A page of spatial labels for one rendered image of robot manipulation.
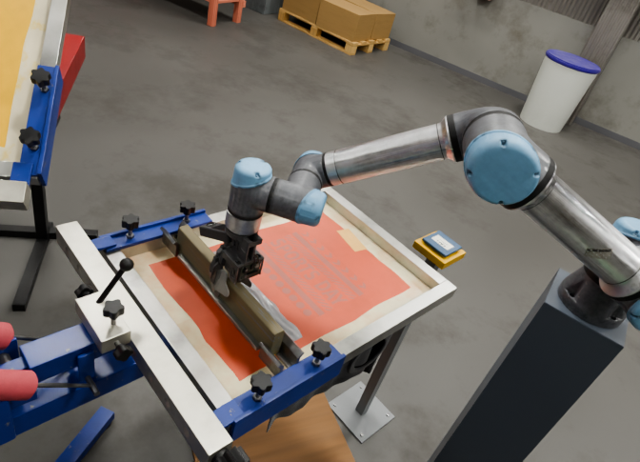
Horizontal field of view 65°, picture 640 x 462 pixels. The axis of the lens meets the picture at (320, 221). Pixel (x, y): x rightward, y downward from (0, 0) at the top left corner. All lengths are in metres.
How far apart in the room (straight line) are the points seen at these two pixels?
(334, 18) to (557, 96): 2.87
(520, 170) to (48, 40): 1.19
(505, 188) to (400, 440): 1.64
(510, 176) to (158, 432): 1.69
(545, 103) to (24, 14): 5.59
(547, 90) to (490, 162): 5.53
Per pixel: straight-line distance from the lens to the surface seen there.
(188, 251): 1.30
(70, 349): 1.08
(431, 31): 7.66
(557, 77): 6.34
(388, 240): 1.58
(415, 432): 2.41
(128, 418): 2.21
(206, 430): 0.97
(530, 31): 7.27
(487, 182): 0.89
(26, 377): 1.01
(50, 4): 1.66
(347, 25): 6.83
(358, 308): 1.36
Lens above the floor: 1.87
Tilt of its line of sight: 34 degrees down
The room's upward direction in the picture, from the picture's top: 16 degrees clockwise
